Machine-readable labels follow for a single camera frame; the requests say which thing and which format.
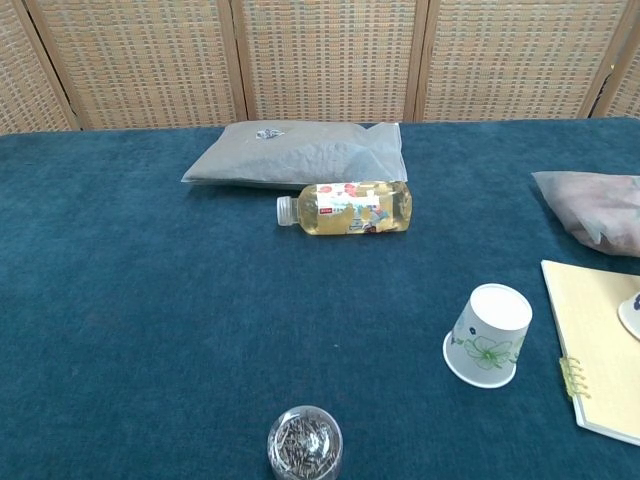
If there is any clear bottle with yellow liquid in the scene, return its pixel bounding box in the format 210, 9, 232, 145
276, 180, 414, 238

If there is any blue velvet tablecloth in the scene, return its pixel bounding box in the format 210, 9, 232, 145
0, 117, 640, 480

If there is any pinkish frosted plastic bag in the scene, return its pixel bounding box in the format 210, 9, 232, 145
531, 170, 640, 258

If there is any clear jar of metal clips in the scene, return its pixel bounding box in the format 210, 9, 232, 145
266, 405, 345, 480

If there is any white floral paper cup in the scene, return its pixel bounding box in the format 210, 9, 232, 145
442, 283, 533, 390
617, 290, 640, 343

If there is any woven wooden folding screen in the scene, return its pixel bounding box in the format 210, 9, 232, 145
0, 0, 640, 134

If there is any yellow spiral notebook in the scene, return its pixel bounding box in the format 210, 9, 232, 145
540, 259, 640, 447

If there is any grey frosted plastic bag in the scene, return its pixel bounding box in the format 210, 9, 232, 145
180, 121, 407, 189

